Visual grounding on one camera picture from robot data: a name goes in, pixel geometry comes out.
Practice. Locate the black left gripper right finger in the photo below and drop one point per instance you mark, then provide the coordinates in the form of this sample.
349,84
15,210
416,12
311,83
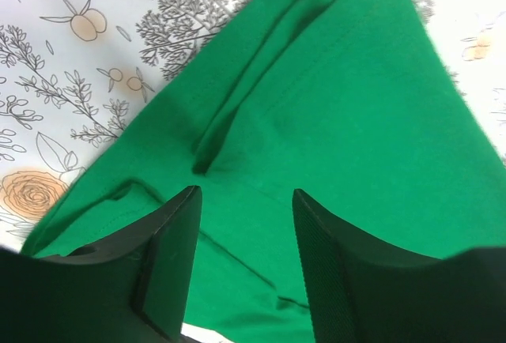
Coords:
363,289

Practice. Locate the floral table mat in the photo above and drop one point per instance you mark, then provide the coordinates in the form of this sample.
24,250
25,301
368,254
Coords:
75,72

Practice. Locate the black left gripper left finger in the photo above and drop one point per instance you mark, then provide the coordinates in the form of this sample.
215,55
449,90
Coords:
130,286

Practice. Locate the green t shirt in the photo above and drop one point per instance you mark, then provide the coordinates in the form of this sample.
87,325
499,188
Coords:
345,99

